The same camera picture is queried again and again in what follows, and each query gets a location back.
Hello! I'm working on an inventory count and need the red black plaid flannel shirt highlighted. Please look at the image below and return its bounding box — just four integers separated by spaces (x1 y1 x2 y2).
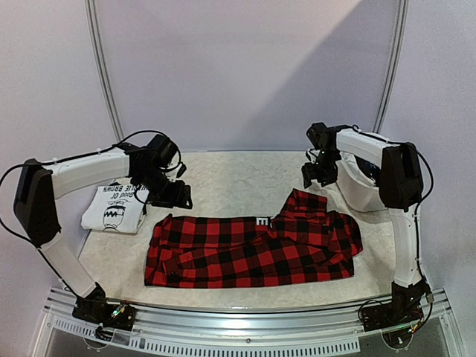
144 189 363 289

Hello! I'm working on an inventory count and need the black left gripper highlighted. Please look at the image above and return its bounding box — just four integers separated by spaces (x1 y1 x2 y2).
135 167 193 208

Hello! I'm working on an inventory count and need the aluminium frame post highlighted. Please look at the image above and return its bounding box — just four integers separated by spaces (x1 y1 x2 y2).
373 0 409 133
85 0 124 141

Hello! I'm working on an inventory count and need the white and green t-shirt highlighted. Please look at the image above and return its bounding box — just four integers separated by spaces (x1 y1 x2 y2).
81 184 149 234

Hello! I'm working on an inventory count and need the aluminium front rail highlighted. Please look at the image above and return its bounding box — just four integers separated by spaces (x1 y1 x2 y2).
33 288 465 356

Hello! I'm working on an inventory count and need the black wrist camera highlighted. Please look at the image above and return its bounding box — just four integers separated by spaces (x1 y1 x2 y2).
147 134 187 180
306 123 332 149

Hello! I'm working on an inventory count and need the right aluminium frame post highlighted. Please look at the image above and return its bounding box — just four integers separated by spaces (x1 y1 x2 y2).
373 0 409 133

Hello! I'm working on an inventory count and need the dark patterned clothes pile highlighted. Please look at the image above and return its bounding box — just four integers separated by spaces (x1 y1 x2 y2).
356 157 381 186

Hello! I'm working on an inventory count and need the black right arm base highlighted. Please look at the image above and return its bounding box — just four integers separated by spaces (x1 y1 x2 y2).
358 279 434 334

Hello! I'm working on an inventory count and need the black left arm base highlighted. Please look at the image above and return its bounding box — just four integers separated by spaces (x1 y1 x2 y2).
72 283 137 331

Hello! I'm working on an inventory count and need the left aluminium frame post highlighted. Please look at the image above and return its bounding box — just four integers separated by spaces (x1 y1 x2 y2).
85 0 124 141

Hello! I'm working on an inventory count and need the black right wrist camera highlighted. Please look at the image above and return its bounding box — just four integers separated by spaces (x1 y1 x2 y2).
306 123 332 149

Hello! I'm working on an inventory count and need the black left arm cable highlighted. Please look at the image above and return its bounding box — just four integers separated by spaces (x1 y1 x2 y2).
0 129 185 242

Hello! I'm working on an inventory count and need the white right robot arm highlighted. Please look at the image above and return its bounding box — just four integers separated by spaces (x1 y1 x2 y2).
301 123 425 289

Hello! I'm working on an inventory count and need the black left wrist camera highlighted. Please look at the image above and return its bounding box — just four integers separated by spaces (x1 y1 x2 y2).
147 134 187 180

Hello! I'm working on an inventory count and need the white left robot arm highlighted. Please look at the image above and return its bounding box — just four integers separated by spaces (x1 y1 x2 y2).
13 142 193 323

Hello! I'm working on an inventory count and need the white plastic laundry basket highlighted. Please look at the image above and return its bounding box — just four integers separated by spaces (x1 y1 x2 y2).
336 152 386 213

